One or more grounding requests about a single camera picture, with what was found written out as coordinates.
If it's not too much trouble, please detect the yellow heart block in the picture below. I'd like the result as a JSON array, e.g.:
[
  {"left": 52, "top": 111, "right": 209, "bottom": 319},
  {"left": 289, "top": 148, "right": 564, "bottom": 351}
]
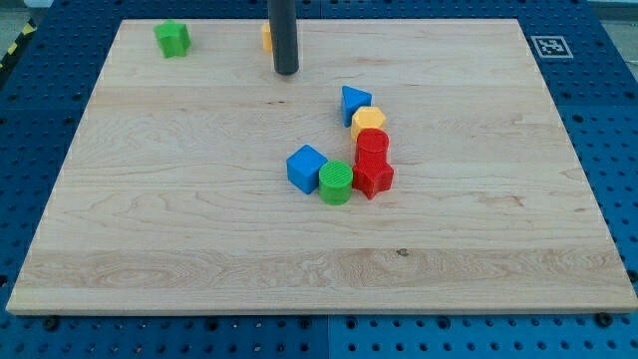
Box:
[{"left": 260, "top": 23, "right": 273, "bottom": 53}]

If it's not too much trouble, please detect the blue triangle block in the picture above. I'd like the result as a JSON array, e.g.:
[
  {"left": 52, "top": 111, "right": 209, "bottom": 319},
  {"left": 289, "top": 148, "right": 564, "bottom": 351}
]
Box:
[{"left": 341, "top": 86, "right": 373, "bottom": 128}]

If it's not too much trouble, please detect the green cylinder block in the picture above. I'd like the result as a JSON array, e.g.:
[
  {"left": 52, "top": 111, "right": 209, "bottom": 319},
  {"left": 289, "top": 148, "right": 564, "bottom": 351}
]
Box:
[{"left": 319, "top": 161, "right": 354, "bottom": 205}]

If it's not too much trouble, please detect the blue cube block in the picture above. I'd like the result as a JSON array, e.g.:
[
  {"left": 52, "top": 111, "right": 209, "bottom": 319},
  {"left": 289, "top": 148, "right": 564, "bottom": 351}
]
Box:
[{"left": 286, "top": 145, "right": 327, "bottom": 194}]

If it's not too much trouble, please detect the red star block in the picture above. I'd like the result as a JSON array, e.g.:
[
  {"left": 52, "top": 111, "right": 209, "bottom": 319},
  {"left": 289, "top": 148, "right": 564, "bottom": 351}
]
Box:
[{"left": 352, "top": 161, "right": 394, "bottom": 199}]

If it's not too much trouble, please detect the red cylinder block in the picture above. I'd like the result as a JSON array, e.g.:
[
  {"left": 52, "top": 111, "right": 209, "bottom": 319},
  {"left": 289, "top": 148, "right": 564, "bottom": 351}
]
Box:
[{"left": 355, "top": 128, "right": 390, "bottom": 163}]

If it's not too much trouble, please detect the yellow hexagon block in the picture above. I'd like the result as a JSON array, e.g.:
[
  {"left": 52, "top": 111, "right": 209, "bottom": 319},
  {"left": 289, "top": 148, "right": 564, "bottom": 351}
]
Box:
[{"left": 351, "top": 106, "right": 387, "bottom": 142}]

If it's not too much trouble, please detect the light wooden board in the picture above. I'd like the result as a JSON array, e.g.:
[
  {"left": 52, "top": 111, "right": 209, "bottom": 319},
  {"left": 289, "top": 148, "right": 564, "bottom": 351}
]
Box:
[{"left": 7, "top": 19, "right": 637, "bottom": 316}]

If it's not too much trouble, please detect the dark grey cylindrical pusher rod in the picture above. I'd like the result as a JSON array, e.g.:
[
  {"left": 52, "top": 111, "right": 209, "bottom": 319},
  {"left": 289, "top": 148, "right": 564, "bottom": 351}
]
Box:
[{"left": 268, "top": 0, "right": 299, "bottom": 76}]

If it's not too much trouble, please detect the green star block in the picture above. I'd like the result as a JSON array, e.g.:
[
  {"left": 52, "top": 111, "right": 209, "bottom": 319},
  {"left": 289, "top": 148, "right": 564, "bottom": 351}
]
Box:
[{"left": 154, "top": 19, "right": 190, "bottom": 58}]

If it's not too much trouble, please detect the white fiducial marker tag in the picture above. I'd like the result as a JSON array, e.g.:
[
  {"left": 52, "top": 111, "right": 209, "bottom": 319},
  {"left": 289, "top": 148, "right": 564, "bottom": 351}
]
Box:
[{"left": 530, "top": 35, "right": 573, "bottom": 59}]

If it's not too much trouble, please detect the black yellow hazard tape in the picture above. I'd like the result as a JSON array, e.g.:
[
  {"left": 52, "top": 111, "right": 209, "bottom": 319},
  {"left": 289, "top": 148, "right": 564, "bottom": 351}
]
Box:
[{"left": 1, "top": 18, "right": 37, "bottom": 71}]

